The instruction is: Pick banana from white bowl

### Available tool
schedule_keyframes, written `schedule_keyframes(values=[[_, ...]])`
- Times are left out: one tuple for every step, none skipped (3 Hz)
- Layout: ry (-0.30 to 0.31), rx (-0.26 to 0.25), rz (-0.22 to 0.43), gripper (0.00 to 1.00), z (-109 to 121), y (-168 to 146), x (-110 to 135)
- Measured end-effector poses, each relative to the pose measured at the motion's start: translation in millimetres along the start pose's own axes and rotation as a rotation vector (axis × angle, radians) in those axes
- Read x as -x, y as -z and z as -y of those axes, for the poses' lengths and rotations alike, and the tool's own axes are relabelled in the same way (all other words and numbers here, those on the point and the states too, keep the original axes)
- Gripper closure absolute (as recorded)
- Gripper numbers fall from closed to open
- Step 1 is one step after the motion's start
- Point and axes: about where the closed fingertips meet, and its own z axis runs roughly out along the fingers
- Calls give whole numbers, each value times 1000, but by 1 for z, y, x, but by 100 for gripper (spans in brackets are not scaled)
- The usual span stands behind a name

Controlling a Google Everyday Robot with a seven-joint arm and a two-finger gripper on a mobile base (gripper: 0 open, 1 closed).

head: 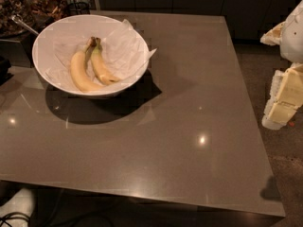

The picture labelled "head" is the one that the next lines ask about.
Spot dark wire basket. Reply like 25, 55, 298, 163
67, 2, 90, 16

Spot white paper liner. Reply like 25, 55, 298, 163
45, 18, 157, 92

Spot yellow banana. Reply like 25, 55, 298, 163
70, 39, 102, 93
91, 38, 120, 85

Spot black cable on floor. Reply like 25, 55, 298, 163
0, 211, 32, 227

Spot metal spoon handle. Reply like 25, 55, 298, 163
11, 15, 39, 36

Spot glass bowl of snacks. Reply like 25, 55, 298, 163
0, 0, 67, 38

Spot white ceramic bowl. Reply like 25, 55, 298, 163
31, 14, 151, 97

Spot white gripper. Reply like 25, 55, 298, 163
260, 0, 303, 131

